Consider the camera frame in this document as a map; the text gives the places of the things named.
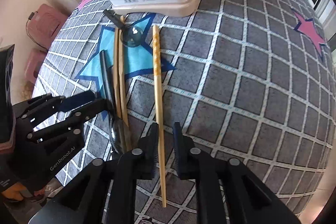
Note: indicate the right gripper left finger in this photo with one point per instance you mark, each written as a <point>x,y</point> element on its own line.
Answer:
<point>137,164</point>

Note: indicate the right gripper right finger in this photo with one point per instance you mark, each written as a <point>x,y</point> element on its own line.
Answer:
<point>193,163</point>

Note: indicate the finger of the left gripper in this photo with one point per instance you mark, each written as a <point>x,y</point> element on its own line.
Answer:
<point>47,105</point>
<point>74,121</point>

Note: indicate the black handled spoon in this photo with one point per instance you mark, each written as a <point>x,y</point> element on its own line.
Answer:
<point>117,128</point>

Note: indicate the patterned wooden chopstick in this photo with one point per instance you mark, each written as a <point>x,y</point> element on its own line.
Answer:
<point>159,111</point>

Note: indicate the person left hand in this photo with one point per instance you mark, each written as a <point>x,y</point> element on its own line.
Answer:
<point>13,193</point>

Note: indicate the plain wooden chopstick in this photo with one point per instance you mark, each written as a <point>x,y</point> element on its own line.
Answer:
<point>116,84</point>
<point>122,79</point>

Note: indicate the pink stool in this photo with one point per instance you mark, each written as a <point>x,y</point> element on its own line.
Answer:
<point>42,28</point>

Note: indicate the grey checkered tablecloth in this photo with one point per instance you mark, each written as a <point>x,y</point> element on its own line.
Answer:
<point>246,84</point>

